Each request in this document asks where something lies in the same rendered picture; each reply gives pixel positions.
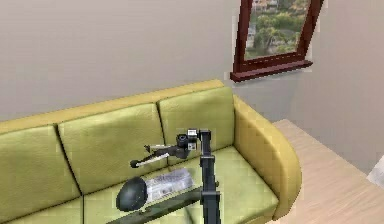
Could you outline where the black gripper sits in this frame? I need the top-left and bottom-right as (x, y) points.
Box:
(129, 133), (191, 169)

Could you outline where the grey newspaper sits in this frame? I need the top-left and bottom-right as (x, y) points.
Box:
(145, 167), (195, 204)

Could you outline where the yellow green sofa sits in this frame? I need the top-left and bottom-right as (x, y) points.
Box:
(0, 79), (303, 224)

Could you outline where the dark green bowl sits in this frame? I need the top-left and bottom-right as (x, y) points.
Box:
(115, 176), (149, 212)

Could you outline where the white cloth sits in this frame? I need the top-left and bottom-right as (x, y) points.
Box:
(367, 155), (384, 190)

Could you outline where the dark red framed window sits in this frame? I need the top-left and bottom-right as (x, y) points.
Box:
(229, 0), (325, 83)

